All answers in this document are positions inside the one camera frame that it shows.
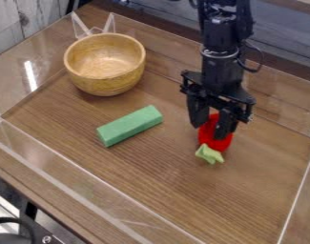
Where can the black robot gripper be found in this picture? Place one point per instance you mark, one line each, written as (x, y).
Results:
(214, 88)

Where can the green rectangular block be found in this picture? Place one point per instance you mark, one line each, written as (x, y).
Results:
(128, 126)

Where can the wooden bowl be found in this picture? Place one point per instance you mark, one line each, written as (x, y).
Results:
(105, 63)

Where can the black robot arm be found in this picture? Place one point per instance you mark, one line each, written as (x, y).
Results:
(226, 26)

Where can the black metal table frame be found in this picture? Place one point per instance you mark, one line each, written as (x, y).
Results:
(27, 215)

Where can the clear acrylic tray enclosure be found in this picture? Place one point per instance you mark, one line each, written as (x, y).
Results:
(145, 191)

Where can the red plush radish toy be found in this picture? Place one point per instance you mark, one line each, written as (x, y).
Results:
(212, 147)

